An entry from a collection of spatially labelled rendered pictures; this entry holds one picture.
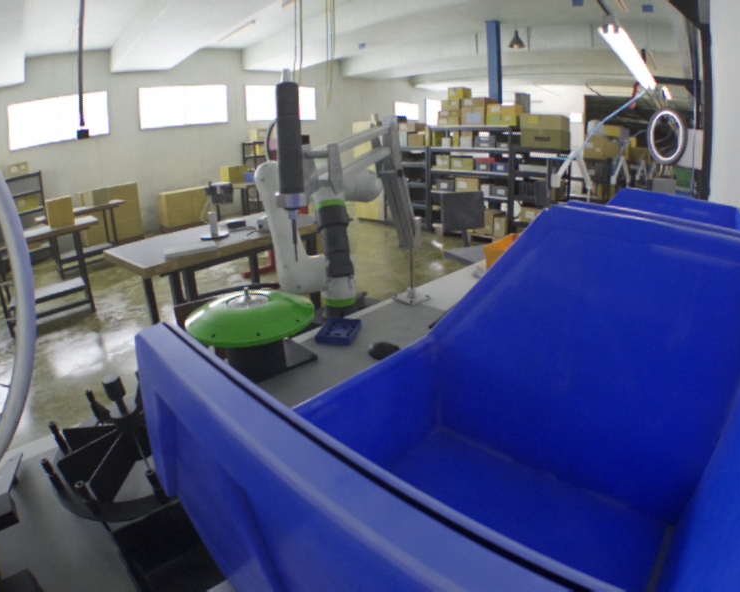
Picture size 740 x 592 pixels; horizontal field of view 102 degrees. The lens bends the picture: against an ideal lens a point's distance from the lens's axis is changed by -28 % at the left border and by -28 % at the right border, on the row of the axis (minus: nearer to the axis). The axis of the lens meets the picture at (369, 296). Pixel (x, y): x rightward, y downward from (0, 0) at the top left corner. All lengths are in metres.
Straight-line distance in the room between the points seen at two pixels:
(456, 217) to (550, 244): 2.98
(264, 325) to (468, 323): 0.66
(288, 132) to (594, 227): 0.48
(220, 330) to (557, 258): 0.76
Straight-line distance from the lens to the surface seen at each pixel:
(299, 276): 1.42
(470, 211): 3.29
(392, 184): 1.12
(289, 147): 0.61
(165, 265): 2.05
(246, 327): 0.88
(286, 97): 0.62
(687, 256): 0.22
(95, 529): 0.76
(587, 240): 0.23
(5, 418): 0.56
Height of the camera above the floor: 1.42
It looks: 20 degrees down
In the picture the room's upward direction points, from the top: 2 degrees counter-clockwise
